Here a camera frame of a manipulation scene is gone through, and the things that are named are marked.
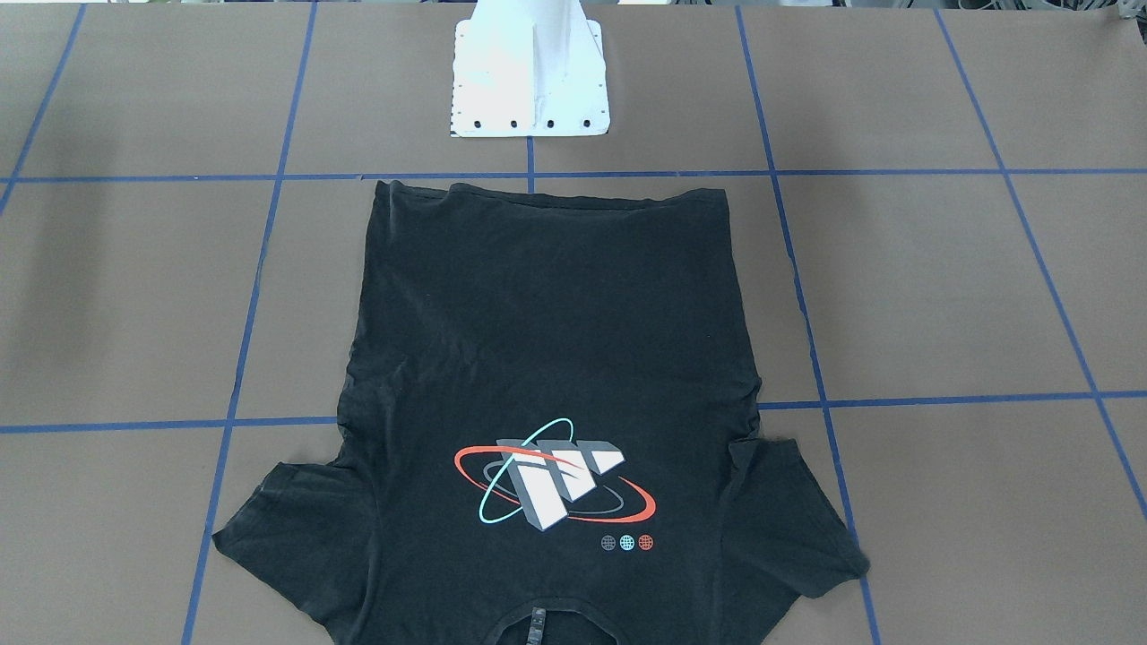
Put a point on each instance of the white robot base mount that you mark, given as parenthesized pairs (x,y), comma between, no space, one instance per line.
(529,68)

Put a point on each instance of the black graphic t-shirt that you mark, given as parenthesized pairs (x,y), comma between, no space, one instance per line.
(549,435)

